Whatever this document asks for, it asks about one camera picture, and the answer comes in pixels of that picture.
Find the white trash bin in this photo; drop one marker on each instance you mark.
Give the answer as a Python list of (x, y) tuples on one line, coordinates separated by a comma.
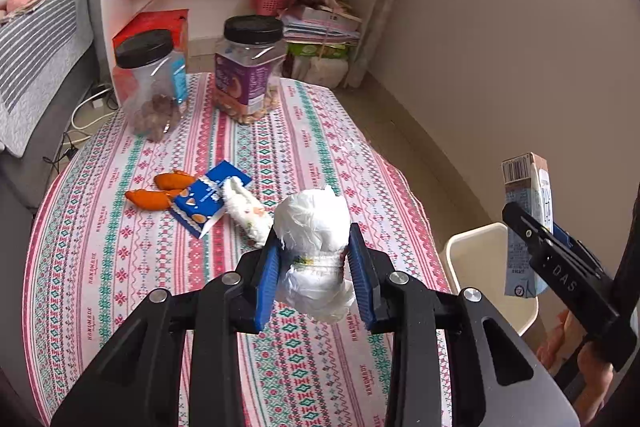
[(475, 252)]

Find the pile of papers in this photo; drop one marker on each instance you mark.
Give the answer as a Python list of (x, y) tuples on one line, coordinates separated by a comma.
[(320, 19)]

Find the person's right hand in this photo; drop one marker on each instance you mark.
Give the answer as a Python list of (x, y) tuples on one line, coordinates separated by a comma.
[(597, 382)]

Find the grey striped sofa cover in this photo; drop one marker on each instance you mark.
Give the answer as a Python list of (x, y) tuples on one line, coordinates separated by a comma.
[(40, 67)]

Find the clear jar blue label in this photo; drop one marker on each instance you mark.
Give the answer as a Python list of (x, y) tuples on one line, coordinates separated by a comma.
[(150, 92)]

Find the green box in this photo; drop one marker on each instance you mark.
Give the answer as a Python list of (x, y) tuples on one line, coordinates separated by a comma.
[(320, 51)]

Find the dark grey sofa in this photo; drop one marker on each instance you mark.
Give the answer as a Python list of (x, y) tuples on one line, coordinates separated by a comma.
[(20, 177)]

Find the red cardboard box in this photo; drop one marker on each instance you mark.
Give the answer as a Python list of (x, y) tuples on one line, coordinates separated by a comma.
[(150, 21)]

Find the large pink basket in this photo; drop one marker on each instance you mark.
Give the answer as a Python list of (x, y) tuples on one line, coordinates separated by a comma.
[(270, 2)]

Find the orange crumpled wrapper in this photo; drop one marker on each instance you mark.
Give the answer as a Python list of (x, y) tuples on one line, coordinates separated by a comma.
[(172, 180)]

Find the white plastic bag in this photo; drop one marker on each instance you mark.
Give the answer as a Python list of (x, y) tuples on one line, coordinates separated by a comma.
[(310, 227)]

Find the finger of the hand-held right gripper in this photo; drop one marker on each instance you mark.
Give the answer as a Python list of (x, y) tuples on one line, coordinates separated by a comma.
[(562, 237), (522, 227)]

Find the white crumpled tissue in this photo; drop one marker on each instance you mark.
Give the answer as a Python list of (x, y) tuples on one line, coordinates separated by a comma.
[(245, 212)]

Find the blue snack wrapper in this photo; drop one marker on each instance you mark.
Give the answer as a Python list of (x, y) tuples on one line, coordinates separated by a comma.
[(205, 197)]

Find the clear jar purple label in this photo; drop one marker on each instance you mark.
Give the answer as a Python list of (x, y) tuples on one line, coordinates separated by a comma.
[(245, 82)]

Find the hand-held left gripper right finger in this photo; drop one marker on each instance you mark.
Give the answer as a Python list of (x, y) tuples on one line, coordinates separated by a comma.
[(362, 282)]

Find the patterned tablecloth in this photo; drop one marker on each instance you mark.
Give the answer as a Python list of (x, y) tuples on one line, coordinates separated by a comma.
[(125, 257)]

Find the light blue milk carton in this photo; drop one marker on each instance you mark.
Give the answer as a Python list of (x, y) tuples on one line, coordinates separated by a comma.
[(530, 177)]

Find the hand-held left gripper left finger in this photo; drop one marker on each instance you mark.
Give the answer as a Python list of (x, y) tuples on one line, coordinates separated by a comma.
[(265, 287)]

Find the orange peel pieces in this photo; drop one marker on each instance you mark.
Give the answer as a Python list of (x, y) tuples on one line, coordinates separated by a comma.
[(150, 199)]

